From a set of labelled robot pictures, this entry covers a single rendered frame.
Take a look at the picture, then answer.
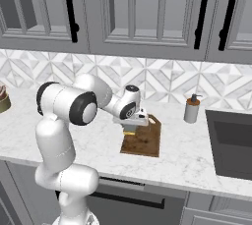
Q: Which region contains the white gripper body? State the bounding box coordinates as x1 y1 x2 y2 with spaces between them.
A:
112 116 150 129

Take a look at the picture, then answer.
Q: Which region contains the brown wooden cutting board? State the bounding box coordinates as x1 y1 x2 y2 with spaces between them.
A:
119 113 162 158

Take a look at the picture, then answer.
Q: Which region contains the grey soap dispenser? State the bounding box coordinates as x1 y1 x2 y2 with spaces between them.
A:
183 93 204 125

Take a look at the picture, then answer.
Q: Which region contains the grey dishwasher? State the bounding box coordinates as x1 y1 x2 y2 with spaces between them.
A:
54 175 189 225

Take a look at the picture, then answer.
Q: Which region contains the dark grey sink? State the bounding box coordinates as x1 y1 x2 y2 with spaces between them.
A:
204 108 252 182

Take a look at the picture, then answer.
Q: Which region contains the wide grey cupboard door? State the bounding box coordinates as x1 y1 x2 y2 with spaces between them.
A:
81 0 213 62

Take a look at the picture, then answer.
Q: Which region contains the grey base cupboard door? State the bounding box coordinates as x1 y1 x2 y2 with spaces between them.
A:
0 159 62 225
180 192 252 225

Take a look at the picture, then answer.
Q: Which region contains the olive bowl with food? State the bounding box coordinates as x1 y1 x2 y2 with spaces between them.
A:
0 84 13 115

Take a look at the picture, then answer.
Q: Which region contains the black dishwasher handle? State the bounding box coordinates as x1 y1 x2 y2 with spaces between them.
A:
89 191 166 210

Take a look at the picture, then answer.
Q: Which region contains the black cupboard handle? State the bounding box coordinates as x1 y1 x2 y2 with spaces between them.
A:
218 0 242 52
193 0 213 51
62 0 81 44

